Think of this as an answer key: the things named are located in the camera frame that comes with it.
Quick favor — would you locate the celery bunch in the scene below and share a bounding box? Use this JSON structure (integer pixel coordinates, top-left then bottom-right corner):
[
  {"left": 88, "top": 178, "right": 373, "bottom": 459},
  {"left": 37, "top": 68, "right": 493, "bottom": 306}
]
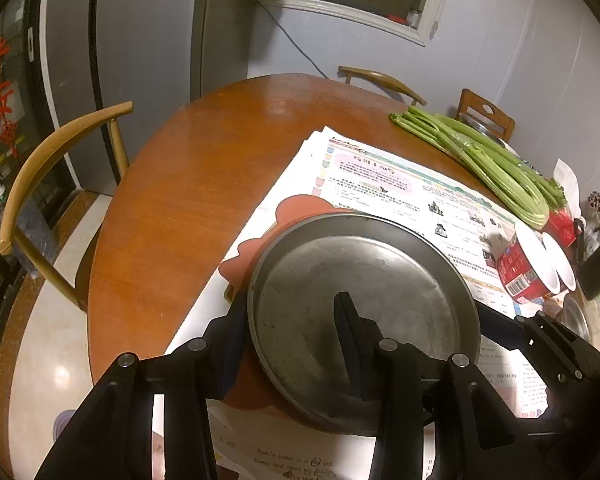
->
[
  {"left": 390, "top": 108, "right": 551, "bottom": 227},
  {"left": 430, "top": 112, "right": 567, "bottom": 208}
]

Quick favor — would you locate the printed newspaper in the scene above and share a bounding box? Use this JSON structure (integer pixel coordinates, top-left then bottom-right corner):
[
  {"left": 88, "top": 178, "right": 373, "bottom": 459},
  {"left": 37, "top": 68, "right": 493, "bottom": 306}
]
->
[{"left": 152, "top": 127, "right": 556, "bottom": 480}]

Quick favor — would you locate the small steel bowl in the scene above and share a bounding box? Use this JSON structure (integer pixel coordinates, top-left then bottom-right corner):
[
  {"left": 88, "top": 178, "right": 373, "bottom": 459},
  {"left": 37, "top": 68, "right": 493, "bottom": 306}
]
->
[{"left": 467, "top": 112, "right": 512, "bottom": 142}]

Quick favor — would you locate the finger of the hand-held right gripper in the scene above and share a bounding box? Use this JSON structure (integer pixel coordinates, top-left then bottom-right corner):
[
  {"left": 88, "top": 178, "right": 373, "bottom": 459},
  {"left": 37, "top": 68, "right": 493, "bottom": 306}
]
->
[
  {"left": 514, "top": 310, "right": 600, "bottom": 397},
  {"left": 475, "top": 304, "right": 527, "bottom": 352}
]

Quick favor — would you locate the grey refrigerator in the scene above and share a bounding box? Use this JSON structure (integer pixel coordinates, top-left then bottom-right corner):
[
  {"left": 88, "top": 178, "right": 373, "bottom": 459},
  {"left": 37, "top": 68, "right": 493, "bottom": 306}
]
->
[{"left": 40, "top": 0, "right": 256, "bottom": 196}]

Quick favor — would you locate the black cable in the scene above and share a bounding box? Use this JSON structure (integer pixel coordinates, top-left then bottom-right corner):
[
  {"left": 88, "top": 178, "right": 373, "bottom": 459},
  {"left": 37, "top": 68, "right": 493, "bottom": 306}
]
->
[{"left": 257, "top": 0, "right": 331, "bottom": 81}]

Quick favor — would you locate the red tissue pack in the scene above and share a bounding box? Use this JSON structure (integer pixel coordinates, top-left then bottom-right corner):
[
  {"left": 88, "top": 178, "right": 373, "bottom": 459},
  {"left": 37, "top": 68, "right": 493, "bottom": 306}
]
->
[{"left": 542, "top": 159, "right": 581, "bottom": 248}]

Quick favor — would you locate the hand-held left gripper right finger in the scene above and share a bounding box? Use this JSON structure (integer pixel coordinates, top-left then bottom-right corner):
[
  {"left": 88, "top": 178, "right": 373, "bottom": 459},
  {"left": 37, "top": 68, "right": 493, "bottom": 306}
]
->
[{"left": 332, "top": 291, "right": 531, "bottom": 480}]

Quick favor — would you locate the curved brown wooden chair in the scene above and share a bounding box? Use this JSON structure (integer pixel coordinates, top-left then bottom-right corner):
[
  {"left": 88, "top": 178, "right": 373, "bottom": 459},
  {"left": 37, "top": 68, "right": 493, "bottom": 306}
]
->
[{"left": 337, "top": 66, "right": 427, "bottom": 107}]

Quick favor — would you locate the large steel bowl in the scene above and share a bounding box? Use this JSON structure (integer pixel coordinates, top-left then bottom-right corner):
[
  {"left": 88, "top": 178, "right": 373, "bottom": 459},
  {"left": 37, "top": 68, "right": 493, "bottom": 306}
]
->
[{"left": 560, "top": 292, "right": 593, "bottom": 345}]

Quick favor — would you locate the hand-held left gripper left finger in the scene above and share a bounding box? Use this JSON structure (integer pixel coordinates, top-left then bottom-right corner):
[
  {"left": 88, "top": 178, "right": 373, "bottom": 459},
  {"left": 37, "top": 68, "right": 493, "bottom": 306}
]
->
[{"left": 35, "top": 295, "right": 251, "bottom": 480}]

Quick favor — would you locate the shallow steel plate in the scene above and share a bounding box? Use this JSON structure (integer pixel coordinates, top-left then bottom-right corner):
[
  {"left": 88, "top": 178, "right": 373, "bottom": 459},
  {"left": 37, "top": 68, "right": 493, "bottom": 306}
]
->
[{"left": 246, "top": 212, "right": 482, "bottom": 436}]

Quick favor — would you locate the wooden chair back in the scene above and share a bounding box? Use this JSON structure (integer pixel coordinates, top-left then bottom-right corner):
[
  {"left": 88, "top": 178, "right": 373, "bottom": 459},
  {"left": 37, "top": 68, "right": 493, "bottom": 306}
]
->
[{"left": 455, "top": 88, "right": 516, "bottom": 143}]

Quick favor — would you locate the yellow chair back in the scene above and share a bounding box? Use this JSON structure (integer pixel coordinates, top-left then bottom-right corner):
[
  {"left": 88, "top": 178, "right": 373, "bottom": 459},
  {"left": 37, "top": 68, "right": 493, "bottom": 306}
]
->
[{"left": 0, "top": 101, "right": 133, "bottom": 311}]

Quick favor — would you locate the red knot decoration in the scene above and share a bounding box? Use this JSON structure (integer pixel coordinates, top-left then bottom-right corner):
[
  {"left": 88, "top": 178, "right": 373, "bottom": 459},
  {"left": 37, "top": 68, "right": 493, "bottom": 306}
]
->
[{"left": 0, "top": 37, "right": 21, "bottom": 158}]

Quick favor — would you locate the red paper bowl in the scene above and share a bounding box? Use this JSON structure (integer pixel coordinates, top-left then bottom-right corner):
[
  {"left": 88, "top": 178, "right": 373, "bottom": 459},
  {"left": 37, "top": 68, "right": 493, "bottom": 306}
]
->
[
  {"left": 542, "top": 232, "right": 578, "bottom": 294},
  {"left": 496, "top": 220, "right": 563, "bottom": 306}
]

